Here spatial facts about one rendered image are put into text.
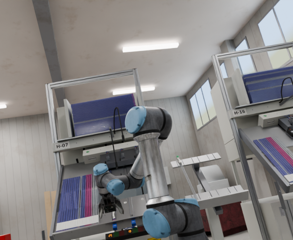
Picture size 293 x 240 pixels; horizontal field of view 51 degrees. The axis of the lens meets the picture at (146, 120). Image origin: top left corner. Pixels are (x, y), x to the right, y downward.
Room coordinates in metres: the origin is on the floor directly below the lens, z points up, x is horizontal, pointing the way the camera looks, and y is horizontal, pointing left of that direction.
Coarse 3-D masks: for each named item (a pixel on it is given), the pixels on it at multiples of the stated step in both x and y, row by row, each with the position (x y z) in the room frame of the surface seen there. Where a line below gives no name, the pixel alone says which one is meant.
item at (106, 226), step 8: (136, 216) 1.87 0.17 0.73; (96, 224) 1.86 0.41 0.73; (104, 224) 1.86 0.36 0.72; (120, 224) 1.89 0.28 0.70; (128, 224) 1.90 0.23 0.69; (136, 224) 1.91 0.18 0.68; (56, 232) 1.84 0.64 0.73; (64, 232) 1.84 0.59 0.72; (72, 232) 1.85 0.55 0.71; (80, 232) 1.86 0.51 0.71; (88, 232) 1.88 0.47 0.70; (96, 232) 1.89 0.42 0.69
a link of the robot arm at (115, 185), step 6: (108, 174) 1.52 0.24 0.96; (102, 180) 1.51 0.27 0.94; (108, 180) 1.49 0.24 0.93; (114, 180) 1.47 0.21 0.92; (120, 180) 1.49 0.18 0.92; (126, 180) 1.53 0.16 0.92; (108, 186) 1.48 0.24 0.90; (114, 186) 1.46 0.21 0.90; (120, 186) 1.48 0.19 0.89; (126, 186) 1.53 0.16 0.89; (114, 192) 1.47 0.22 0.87; (120, 192) 1.50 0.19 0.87
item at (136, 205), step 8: (120, 200) 2.02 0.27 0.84; (128, 200) 2.00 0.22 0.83; (136, 200) 2.00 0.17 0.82; (144, 200) 2.00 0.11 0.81; (128, 208) 1.96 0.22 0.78; (136, 208) 1.95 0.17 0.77; (144, 208) 1.95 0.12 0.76; (56, 216) 1.97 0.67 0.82; (104, 216) 1.93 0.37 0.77; (120, 216) 1.92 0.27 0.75; (128, 216) 1.91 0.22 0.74; (56, 224) 1.92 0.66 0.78
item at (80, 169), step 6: (96, 162) 2.35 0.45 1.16; (66, 168) 2.34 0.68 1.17; (72, 168) 2.33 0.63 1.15; (78, 168) 2.32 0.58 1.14; (84, 168) 2.31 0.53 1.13; (90, 168) 2.31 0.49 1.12; (114, 168) 2.28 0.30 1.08; (120, 168) 2.27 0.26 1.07; (126, 168) 2.26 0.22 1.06; (66, 174) 2.28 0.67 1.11; (72, 174) 2.27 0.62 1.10; (78, 174) 2.26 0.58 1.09; (84, 174) 2.26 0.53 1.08; (114, 174) 2.22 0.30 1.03; (120, 174) 2.22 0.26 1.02; (126, 174) 2.21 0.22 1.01; (60, 192) 2.13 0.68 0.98
